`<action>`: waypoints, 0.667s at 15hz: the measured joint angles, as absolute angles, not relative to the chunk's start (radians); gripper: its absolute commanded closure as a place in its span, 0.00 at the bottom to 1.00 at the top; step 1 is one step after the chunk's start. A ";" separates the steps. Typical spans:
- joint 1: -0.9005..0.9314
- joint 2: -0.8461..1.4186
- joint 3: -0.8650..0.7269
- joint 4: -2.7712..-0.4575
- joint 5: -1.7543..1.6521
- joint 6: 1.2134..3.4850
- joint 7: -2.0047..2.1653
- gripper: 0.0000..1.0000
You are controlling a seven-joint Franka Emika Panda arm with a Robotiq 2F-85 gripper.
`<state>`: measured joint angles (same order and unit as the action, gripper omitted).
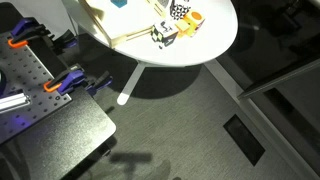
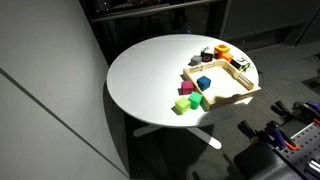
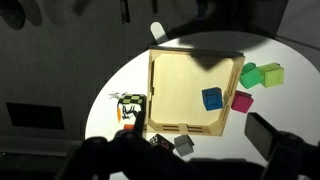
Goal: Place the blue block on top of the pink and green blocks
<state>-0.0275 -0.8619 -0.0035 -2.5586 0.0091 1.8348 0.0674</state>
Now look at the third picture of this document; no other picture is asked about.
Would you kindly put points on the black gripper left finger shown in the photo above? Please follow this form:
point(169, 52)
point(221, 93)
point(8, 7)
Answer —
point(140, 118)

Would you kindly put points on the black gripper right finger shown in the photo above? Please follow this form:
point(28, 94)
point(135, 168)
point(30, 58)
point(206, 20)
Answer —
point(260, 135)

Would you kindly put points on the blue block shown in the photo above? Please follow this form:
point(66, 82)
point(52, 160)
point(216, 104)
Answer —
point(212, 99)

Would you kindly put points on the orange block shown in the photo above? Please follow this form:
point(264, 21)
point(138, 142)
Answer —
point(128, 127)

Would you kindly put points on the pink block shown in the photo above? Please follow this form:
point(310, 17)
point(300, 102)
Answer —
point(242, 101)

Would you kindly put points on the gray block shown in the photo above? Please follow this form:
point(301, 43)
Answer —
point(184, 146)

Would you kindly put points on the lime green block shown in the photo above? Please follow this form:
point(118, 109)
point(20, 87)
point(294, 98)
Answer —
point(272, 74)

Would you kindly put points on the white printed cube checkered side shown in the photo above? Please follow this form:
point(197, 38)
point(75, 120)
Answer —
point(130, 106)

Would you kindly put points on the black cube with red mark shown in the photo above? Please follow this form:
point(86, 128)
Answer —
point(161, 142)

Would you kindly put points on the light wooden tray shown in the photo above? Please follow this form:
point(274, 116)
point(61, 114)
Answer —
point(186, 93)

